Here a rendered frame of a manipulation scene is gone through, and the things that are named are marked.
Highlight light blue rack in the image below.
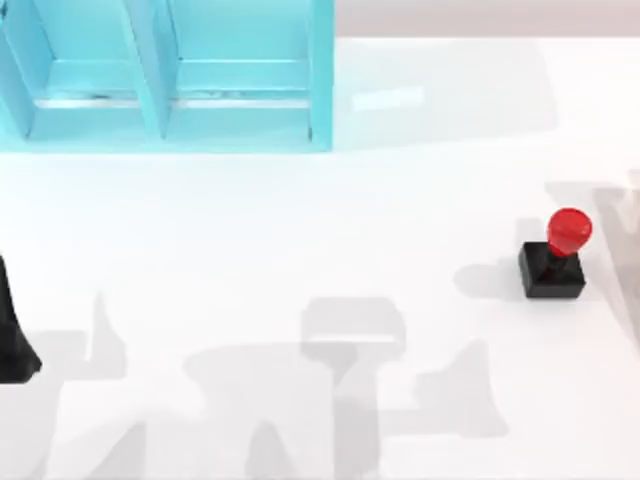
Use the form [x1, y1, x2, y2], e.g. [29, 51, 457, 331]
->
[0, 0, 335, 154]

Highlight red and black stamp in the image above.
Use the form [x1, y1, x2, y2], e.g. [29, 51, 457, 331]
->
[517, 207, 594, 301]

